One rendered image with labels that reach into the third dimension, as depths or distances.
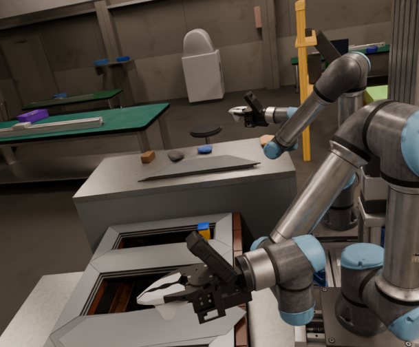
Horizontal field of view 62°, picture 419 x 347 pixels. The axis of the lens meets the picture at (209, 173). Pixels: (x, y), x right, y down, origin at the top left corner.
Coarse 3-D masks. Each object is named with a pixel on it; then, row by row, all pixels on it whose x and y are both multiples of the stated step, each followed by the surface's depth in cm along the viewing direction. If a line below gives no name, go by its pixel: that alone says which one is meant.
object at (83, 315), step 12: (168, 228) 198; (180, 228) 198; (192, 228) 196; (120, 240) 198; (192, 264) 166; (108, 276) 171; (120, 276) 169; (132, 276) 169; (96, 288) 164; (84, 312) 150; (72, 324) 143; (60, 336) 139; (216, 336) 127
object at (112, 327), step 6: (108, 318) 143; (114, 318) 142; (120, 318) 142; (108, 324) 140; (114, 324) 140; (120, 324) 139; (102, 330) 138; (108, 330) 137; (114, 330) 137; (120, 330) 136; (102, 336) 135; (108, 336) 135; (114, 336) 134; (102, 342) 132; (108, 342) 132; (114, 342) 132
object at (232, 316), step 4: (228, 308) 137; (232, 308) 137; (236, 308) 137; (228, 312) 136; (232, 312) 136; (236, 312) 135; (224, 316) 134; (228, 316) 134; (232, 316) 134; (236, 316) 133; (224, 320) 132; (228, 320) 132; (232, 320) 132; (236, 320) 132; (224, 324) 131; (228, 324) 130; (232, 324) 130; (228, 328) 129
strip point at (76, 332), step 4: (84, 320) 144; (80, 324) 142; (84, 324) 142; (72, 328) 141; (76, 328) 141; (80, 328) 140; (68, 332) 140; (72, 332) 139; (76, 332) 139; (80, 332) 139; (64, 336) 138; (68, 336) 138; (72, 336) 138; (76, 336) 137; (80, 336) 137; (60, 340) 137; (64, 340) 136; (68, 340) 136; (72, 340) 136; (76, 340) 135; (64, 344) 134; (68, 344) 134; (72, 344) 134; (76, 344) 134
